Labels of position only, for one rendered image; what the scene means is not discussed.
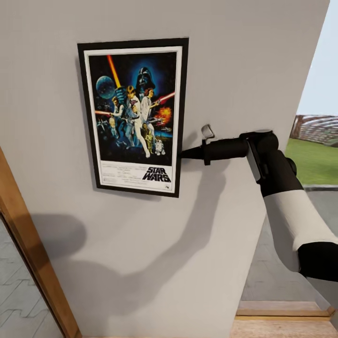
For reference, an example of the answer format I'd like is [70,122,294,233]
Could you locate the poster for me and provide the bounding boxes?
[77,38,189,198]

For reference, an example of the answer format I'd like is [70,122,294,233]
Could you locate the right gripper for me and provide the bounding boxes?
[177,139,232,166]

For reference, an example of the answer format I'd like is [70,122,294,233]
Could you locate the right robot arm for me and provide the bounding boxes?
[177,124,338,312]

